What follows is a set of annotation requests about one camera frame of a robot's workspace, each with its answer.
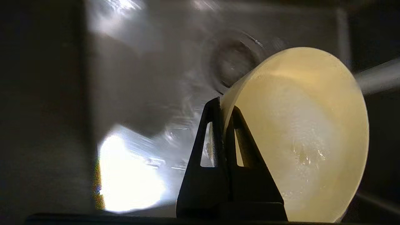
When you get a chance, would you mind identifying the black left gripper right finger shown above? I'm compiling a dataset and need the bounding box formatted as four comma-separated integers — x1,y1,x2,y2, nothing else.
225,105,288,221

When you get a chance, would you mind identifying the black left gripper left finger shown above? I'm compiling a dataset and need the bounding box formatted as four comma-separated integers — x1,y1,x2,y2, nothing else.
176,97,231,220

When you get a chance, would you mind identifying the yellow plastic bowl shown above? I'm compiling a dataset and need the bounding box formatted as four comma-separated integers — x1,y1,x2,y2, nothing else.
220,47,370,223

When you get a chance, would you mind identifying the stainless steel sink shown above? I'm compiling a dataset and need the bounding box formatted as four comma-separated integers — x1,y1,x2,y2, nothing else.
0,0,400,219

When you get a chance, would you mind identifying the metal sink drain strainer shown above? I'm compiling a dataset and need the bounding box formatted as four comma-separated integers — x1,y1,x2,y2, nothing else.
209,31,267,93

